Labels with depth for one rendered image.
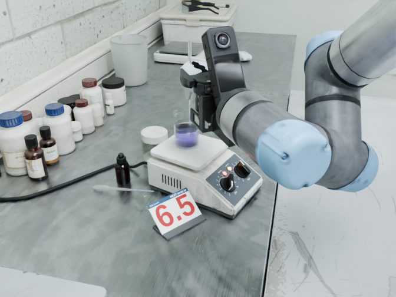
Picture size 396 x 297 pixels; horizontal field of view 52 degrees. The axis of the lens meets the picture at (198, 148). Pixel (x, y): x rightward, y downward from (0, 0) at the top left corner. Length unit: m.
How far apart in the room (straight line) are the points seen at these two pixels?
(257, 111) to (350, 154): 0.13
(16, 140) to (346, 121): 0.65
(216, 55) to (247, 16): 1.57
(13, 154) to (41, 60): 0.38
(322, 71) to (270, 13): 1.58
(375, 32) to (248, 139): 0.18
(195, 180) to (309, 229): 0.22
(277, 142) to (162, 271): 0.31
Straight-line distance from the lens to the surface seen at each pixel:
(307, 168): 0.47
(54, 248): 0.74
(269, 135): 0.47
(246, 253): 0.70
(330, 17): 2.15
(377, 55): 0.52
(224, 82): 0.60
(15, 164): 0.95
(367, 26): 0.52
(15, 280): 0.70
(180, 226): 0.74
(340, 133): 0.55
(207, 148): 0.81
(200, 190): 0.76
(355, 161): 0.56
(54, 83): 1.21
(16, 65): 1.15
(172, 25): 1.84
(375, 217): 0.84
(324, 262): 0.71
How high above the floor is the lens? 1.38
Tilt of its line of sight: 29 degrees down
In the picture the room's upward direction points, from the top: straight up
